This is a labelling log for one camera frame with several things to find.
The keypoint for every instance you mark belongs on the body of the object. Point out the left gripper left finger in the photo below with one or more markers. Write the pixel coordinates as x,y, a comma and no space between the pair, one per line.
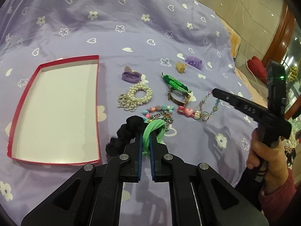
92,196

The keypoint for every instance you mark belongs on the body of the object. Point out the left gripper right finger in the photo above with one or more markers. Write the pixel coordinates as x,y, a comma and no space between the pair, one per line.
198,194

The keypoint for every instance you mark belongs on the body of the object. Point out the pink charm bead keychain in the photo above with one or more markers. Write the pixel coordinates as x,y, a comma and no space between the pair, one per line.
199,113

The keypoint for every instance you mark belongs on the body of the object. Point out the black scrunchie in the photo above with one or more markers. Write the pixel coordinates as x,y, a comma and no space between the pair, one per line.
134,126

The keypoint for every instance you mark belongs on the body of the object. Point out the gold square wristwatch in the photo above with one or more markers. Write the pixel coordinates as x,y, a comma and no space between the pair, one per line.
177,97

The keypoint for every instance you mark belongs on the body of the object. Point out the red sweater forearm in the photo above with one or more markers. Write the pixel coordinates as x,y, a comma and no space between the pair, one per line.
282,205

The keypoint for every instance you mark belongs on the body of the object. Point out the red jewelry box tray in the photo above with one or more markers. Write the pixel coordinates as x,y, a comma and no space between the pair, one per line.
55,121

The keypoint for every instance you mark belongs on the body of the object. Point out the right hand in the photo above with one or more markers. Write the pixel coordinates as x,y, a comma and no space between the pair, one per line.
277,171

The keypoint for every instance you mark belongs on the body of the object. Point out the red cushion on floor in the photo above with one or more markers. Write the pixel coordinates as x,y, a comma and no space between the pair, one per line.
257,68

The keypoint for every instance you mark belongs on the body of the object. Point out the orange blanket edge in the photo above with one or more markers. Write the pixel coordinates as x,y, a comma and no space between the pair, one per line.
235,39

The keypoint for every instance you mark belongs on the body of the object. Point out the purple fuzzy scrunchie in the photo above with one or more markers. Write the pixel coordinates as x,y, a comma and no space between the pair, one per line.
194,61

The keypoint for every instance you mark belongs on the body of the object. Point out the yellow fuzzy hair clip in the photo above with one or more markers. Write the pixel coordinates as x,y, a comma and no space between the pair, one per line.
180,67

